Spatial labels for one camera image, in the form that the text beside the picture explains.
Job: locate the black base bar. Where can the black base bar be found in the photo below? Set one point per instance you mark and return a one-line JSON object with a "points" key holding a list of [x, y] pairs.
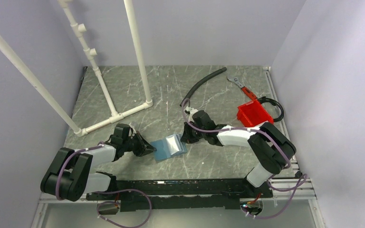
{"points": [[131, 200]]}

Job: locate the blue card holder wallet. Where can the blue card holder wallet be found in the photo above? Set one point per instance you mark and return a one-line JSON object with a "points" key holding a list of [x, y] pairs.
{"points": [[169, 147]]}

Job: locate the red plastic bin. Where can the red plastic bin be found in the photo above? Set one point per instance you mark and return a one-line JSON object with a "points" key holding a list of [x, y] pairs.
{"points": [[252, 114]]}

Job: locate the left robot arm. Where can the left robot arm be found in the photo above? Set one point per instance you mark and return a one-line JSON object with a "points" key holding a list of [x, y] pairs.
{"points": [[72, 173]]}

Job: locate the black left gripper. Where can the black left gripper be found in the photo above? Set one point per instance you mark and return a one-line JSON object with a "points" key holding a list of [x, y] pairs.
{"points": [[144, 147]]}

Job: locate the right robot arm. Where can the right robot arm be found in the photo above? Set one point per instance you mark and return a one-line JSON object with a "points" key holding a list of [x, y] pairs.
{"points": [[271, 147]]}

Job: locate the red-handled adjustable wrench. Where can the red-handled adjustable wrench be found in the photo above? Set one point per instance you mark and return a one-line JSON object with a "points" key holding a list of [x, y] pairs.
{"points": [[242, 87]]}

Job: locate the aluminium rail at front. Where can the aluminium rail at front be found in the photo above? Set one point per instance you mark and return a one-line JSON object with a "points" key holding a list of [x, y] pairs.
{"points": [[233, 188]]}

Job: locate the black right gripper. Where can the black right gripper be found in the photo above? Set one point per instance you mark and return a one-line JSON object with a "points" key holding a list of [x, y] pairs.
{"points": [[186, 135]]}

